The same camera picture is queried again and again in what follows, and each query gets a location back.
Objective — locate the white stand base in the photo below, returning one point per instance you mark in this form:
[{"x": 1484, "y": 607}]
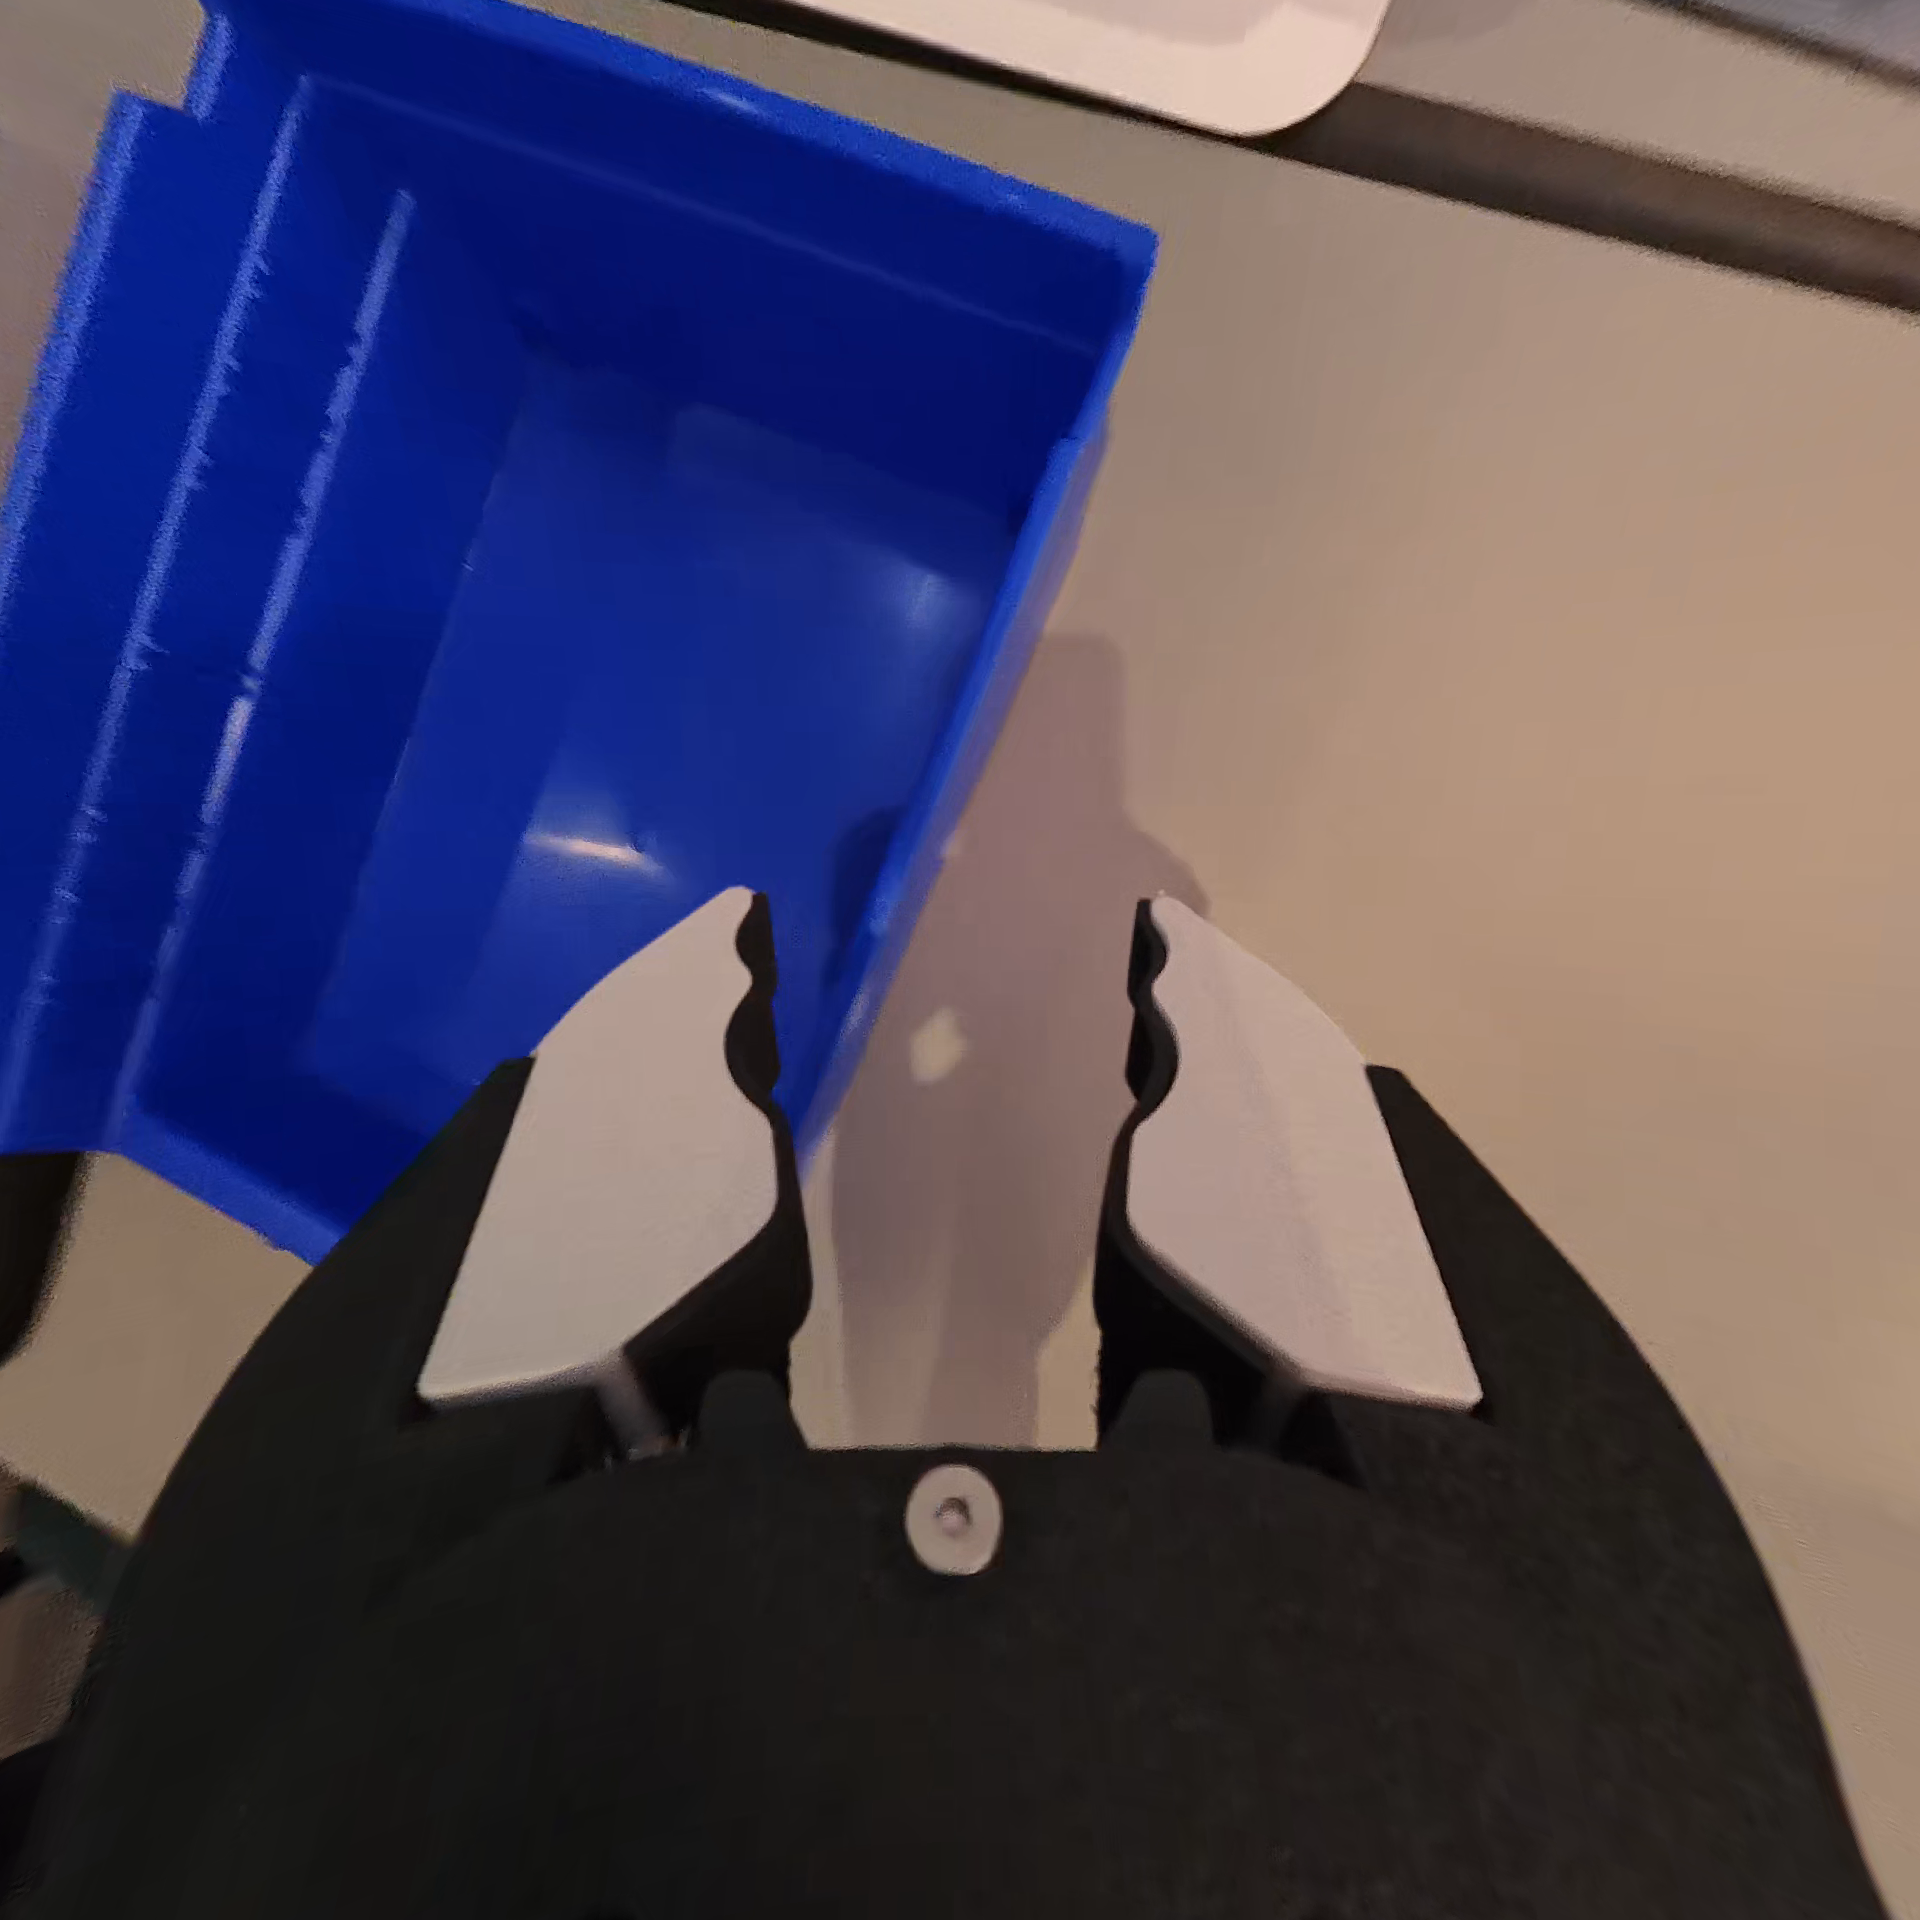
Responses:
[{"x": 1140, "y": 62}]

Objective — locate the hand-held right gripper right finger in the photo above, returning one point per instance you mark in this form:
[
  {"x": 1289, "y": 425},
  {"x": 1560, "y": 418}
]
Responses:
[{"x": 1289, "y": 1214}]

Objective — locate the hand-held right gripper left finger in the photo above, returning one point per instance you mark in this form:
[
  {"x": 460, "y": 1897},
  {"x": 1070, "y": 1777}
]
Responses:
[{"x": 629, "y": 1184}]

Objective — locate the blue plastic bin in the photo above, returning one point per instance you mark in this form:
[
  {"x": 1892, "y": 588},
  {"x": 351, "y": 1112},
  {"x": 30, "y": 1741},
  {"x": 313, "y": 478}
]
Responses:
[{"x": 674, "y": 600}]

